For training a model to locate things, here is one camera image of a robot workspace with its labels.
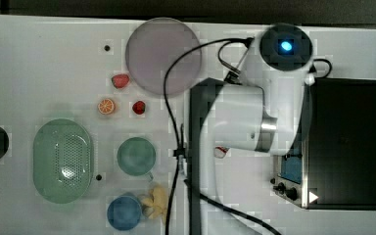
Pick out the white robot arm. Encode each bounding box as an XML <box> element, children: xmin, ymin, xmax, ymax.
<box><xmin>186</xmin><ymin>23</ymin><xmax>314</xmax><ymax>235</ymax></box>

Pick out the green oval strainer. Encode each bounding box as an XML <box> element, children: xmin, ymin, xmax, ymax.
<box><xmin>32</xmin><ymin>118</ymin><xmax>93</xmax><ymax>204</ymax></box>

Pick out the red strawberry toy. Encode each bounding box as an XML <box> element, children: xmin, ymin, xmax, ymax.
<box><xmin>132</xmin><ymin>101</ymin><xmax>146</xmax><ymax>115</ymax></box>

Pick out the green mug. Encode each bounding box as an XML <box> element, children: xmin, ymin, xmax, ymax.
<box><xmin>117</xmin><ymin>137</ymin><xmax>157</xmax><ymax>181</ymax></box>

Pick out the red pink fruit toy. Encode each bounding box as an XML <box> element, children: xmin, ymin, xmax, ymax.
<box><xmin>111</xmin><ymin>73</ymin><xmax>130</xmax><ymax>89</ymax></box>

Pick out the grey round plate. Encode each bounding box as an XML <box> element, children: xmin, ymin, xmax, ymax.
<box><xmin>125</xmin><ymin>18</ymin><xmax>202</xmax><ymax>96</ymax></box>

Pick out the orange slice toy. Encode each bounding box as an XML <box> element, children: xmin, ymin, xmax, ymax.
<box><xmin>97</xmin><ymin>98</ymin><xmax>116</xmax><ymax>115</ymax></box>

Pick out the yellow banana peel toy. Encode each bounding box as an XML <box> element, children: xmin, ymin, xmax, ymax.
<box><xmin>139</xmin><ymin>184</ymin><xmax>168</xmax><ymax>223</ymax></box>

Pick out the blue cup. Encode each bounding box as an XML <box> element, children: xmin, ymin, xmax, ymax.
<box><xmin>107</xmin><ymin>193</ymin><xmax>142</xmax><ymax>231</ymax></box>

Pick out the black toaster oven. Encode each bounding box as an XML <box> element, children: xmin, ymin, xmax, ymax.
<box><xmin>270</xmin><ymin>78</ymin><xmax>376</xmax><ymax>211</ymax></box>

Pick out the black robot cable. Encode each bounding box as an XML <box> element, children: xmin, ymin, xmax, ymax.
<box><xmin>163</xmin><ymin>36</ymin><xmax>283</xmax><ymax>235</ymax></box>

